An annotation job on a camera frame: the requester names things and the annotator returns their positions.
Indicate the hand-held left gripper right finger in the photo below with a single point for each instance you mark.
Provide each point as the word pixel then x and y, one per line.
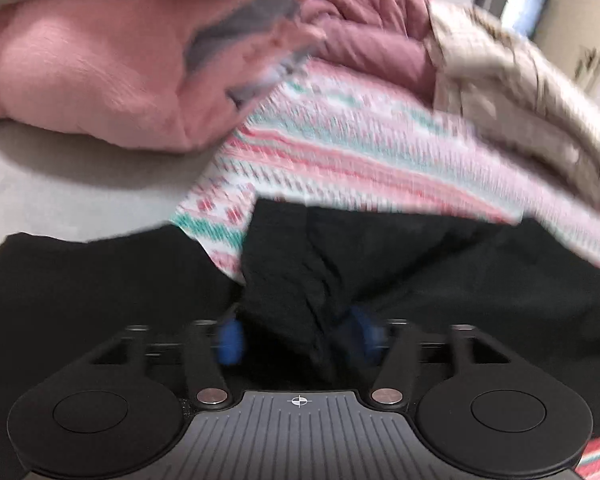
pixel 366 340

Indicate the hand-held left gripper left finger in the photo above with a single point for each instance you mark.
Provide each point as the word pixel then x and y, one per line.
pixel 230 344

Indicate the black pants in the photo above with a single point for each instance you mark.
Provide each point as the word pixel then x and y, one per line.
pixel 105 285

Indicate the patterned pink striped bed sheet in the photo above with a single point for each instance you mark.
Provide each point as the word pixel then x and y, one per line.
pixel 355 160

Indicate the beige striped folded blanket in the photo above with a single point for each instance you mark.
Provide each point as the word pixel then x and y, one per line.
pixel 505 90

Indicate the pink comforter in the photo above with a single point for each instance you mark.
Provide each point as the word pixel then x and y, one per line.
pixel 105 60

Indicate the beige door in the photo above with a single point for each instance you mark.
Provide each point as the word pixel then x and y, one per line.
pixel 580 5

